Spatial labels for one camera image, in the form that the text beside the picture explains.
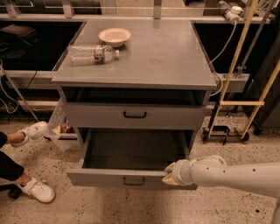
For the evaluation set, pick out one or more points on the white sneaker lower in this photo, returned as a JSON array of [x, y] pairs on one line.
[[38, 190]]

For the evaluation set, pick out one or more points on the white sneaker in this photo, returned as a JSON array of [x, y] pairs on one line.
[[29, 133], [38, 190]]

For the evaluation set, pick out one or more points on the clear plastic bag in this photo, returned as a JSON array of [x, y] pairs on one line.
[[60, 132]]

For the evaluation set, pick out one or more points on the black chair caster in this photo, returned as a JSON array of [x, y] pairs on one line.
[[14, 193]]

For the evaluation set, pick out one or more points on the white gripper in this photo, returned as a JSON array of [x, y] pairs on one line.
[[180, 172]]

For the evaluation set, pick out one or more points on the grey top drawer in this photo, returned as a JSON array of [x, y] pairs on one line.
[[132, 116]]

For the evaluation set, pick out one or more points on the white ceramic bowl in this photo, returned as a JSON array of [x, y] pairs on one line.
[[115, 37]]

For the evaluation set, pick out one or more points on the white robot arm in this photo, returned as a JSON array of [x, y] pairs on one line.
[[212, 171]]

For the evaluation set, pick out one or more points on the white power adapter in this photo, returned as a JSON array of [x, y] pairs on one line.
[[230, 13]]

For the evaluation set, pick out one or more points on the grey drawer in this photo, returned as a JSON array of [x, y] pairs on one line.
[[132, 116], [130, 158]]

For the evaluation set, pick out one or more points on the black trouser leg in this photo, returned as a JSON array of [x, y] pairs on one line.
[[9, 169]]

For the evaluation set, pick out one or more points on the clear plastic water bottle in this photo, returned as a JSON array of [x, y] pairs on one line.
[[93, 54]]

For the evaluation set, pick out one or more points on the white sneaker upper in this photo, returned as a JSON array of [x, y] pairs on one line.
[[29, 133]]

